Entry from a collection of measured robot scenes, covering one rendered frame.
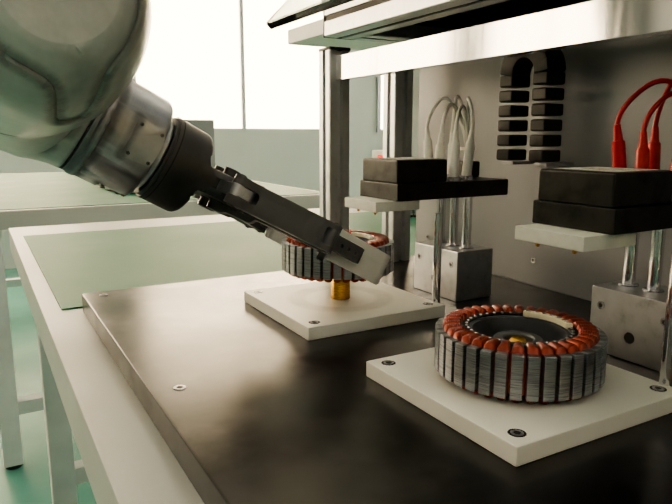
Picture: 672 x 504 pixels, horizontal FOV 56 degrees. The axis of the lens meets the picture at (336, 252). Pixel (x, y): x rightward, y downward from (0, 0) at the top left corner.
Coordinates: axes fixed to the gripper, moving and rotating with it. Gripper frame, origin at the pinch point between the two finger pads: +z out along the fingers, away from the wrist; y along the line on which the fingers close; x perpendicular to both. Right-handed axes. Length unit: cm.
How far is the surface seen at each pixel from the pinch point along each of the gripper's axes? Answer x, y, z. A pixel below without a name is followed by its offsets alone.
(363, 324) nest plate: -5.3, 7.6, 1.3
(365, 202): 5.6, 1.2, -0.1
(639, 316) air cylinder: 4.3, 25.0, 11.9
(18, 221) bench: -20, -133, -13
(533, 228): 5.8, 23.0, -0.1
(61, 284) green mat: -17.8, -34.7, -15.3
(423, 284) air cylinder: 1.6, -1.8, 13.4
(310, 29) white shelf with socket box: 51, -84, 18
